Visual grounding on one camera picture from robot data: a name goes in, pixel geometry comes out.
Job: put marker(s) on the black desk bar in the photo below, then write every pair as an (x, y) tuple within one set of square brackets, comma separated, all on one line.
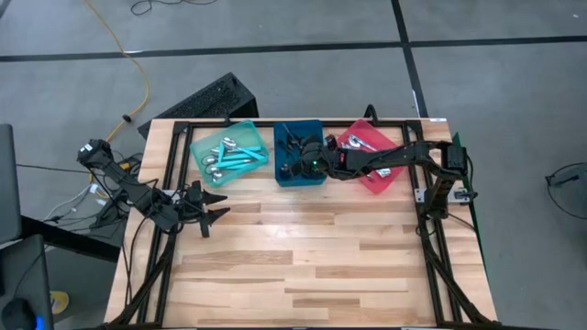
[(69, 240)]

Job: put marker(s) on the translucent pink plastic bin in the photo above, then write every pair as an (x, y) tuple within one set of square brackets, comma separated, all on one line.
[(390, 137)]

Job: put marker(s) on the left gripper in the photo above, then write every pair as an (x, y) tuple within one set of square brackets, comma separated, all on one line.
[(197, 206)]

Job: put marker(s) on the translucent teal plastic bin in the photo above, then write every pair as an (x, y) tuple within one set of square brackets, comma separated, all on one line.
[(229, 133)]

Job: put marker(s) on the gray metal mounting plate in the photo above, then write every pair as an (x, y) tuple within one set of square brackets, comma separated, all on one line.
[(419, 196), (170, 194)]

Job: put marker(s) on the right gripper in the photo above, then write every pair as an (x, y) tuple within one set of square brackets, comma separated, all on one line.
[(314, 158)]

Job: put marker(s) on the dark gray panel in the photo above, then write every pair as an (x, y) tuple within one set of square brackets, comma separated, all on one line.
[(9, 183), (27, 270)]

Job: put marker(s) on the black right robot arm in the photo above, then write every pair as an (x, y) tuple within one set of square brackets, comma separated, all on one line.
[(403, 158)]

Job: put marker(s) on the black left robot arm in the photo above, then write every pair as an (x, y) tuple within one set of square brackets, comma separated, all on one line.
[(133, 190)]

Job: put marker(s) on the black spoon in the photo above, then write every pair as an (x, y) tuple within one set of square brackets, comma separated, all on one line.
[(289, 131), (284, 171)]

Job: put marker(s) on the yellow disc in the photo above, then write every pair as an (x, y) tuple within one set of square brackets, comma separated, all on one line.
[(59, 302)]

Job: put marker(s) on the black computer mouse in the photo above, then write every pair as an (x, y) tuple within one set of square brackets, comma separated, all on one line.
[(18, 316)]

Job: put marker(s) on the blue plastic bin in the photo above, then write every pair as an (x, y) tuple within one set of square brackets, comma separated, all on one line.
[(298, 181)]

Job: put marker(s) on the black curved frame hook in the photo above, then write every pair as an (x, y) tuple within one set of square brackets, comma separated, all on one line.
[(370, 112)]

